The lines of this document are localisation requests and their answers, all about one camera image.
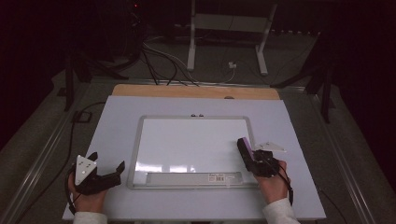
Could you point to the whiteboard with metal frame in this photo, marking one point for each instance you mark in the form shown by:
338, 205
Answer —
186, 146

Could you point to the black square floor plate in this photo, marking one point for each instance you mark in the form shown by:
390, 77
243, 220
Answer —
81, 116

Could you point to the black tripod stand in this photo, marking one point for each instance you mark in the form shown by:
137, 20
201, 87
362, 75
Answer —
326, 93
69, 87

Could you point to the person's right hand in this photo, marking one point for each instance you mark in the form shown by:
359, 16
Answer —
274, 188

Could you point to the person's left hand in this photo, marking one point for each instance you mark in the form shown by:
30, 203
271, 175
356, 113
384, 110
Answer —
88, 202

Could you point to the dark equipment with red light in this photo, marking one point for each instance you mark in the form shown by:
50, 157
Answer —
135, 21

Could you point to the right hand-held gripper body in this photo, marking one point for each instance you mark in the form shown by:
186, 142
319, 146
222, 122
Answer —
264, 165

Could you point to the black and purple whiteboard eraser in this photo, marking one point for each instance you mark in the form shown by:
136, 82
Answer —
244, 150

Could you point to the white table cover sheet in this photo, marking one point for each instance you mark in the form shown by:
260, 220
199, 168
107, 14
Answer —
118, 130

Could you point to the metal floor rail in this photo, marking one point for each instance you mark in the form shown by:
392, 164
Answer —
34, 174
345, 174

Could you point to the grey metal stand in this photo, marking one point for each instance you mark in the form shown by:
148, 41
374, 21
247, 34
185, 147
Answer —
231, 22

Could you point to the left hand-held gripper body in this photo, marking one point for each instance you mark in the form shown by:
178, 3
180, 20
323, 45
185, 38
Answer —
99, 183

